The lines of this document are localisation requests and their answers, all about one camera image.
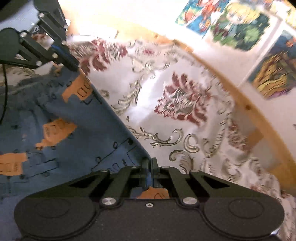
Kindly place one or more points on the wooden bed frame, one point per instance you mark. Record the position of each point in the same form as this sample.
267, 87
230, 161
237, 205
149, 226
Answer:
285, 169

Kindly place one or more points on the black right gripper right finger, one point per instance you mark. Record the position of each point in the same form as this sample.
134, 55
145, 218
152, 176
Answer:
174, 182

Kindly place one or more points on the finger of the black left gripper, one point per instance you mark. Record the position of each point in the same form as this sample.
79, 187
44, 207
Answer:
33, 54
54, 24

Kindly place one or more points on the yellow green wall poster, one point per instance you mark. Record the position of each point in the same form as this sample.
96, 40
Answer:
275, 73

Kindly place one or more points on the blue orange patterned pants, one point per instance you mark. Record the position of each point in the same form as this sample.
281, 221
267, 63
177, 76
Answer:
61, 146

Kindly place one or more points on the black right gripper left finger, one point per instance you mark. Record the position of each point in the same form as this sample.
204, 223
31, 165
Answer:
123, 183

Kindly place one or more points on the colorful cartoon wall poster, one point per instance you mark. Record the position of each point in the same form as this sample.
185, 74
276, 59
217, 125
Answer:
239, 25

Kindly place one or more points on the white floral bedspread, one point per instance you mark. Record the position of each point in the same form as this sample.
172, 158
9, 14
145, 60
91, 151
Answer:
183, 116

